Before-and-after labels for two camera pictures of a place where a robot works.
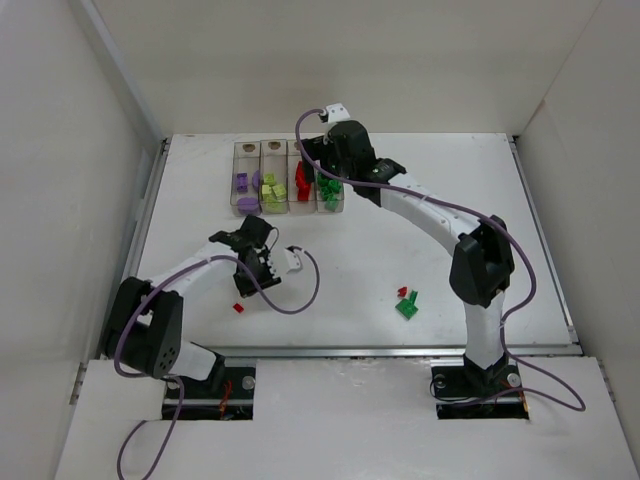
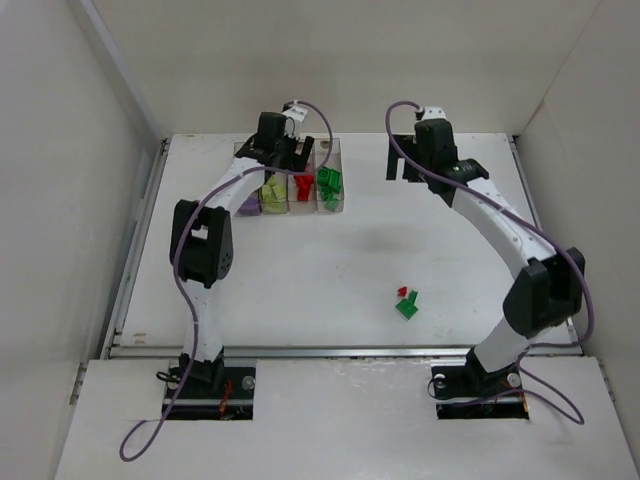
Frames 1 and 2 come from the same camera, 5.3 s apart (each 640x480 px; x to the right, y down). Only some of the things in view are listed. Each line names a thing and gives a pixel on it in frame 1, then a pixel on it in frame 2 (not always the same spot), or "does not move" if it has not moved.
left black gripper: [257, 282] to [295, 151]
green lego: [322, 180] does not move
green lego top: [335, 185] does not move
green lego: [331, 204] does not move
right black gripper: [317, 150] to [405, 161]
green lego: [327, 192] does not move
